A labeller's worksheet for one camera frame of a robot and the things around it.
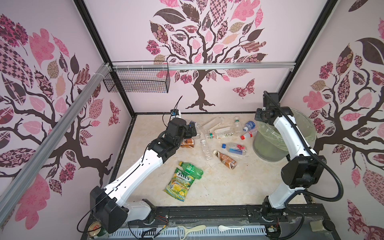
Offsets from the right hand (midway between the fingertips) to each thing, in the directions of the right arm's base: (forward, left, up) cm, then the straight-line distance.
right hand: (262, 113), depth 85 cm
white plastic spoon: (-53, +27, -24) cm, 64 cm away
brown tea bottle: (-22, +19, -19) cm, 34 cm away
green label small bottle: (+7, +8, -23) cm, 25 cm away
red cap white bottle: (+2, +1, -22) cm, 22 cm away
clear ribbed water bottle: (-9, +33, -24) cm, 42 cm away
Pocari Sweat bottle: (+9, 0, -21) cm, 23 cm away
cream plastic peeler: (-54, +46, -25) cm, 75 cm away
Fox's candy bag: (-33, +49, -23) cm, 64 cm away
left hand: (-12, +43, +3) cm, 45 cm away
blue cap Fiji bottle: (-10, +13, -22) cm, 27 cm away
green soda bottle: (-24, +39, -26) cm, 53 cm away
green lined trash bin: (-17, -1, -7) cm, 19 cm away
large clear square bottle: (+5, +21, -25) cm, 33 cm away
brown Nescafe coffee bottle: (-7, +45, -20) cm, 49 cm away
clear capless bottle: (+12, +28, -23) cm, 38 cm away
